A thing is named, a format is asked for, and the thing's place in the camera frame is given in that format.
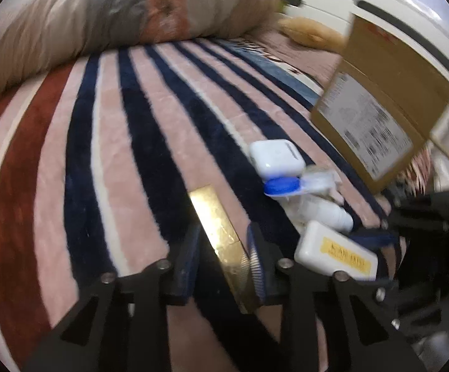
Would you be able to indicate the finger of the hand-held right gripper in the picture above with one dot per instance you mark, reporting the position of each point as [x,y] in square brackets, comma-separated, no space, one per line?
[387,298]
[375,237]

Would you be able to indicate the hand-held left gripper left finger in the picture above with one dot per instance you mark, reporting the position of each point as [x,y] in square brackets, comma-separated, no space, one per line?
[187,267]

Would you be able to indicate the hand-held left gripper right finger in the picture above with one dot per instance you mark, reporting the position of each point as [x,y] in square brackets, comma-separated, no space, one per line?
[257,267]

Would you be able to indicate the gold rectangular box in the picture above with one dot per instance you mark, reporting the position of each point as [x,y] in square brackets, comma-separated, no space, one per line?
[218,232]

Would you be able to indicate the white box with yellow label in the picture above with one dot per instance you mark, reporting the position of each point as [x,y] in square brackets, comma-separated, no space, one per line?
[331,254]

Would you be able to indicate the small white plastic bottle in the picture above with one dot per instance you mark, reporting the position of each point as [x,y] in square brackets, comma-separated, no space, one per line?
[327,213]

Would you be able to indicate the pink patterned cloth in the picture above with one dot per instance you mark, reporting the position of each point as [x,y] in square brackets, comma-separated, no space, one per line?
[416,174]

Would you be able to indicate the blue contact lens case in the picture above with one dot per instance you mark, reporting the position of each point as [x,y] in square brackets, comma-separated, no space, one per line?
[282,186]

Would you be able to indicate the white earbuds case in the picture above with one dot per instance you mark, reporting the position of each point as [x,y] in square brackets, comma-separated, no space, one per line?
[275,159]

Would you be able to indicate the brown cardboard box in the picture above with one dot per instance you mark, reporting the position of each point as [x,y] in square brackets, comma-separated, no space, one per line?
[379,112]

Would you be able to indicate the striped plush blanket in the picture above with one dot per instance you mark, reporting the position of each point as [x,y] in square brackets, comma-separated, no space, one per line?
[112,155]

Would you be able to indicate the yellow plush toy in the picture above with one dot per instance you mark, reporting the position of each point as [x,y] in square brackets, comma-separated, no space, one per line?
[309,33]

